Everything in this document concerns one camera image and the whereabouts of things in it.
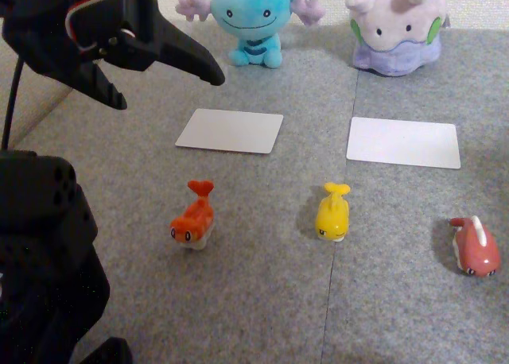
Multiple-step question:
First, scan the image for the orange shrimp sushi toy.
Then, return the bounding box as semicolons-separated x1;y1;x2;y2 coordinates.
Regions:
169;180;216;250

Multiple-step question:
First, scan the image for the yellow egg sushi toy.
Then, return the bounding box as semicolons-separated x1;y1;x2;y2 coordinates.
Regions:
315;182;352;242

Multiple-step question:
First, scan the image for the blue Wooper plush toy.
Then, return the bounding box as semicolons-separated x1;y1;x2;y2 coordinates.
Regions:
175;0;327;69

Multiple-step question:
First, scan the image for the pale purple Goomy plush toy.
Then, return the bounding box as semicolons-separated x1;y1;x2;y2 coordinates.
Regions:
344;0;450;78

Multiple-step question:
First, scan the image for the red tuna sushi toy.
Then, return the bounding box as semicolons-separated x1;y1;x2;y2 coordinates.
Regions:
449;215;501;277

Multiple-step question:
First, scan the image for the white rectangular card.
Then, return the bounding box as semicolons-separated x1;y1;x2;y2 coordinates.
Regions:
175;108;285;155
345;116;462;170

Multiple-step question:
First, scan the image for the red white black servo wire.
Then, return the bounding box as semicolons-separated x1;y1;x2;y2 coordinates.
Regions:
64;0;139;56

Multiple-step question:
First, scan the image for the black cable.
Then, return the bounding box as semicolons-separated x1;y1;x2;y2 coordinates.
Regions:
0;56;24;153

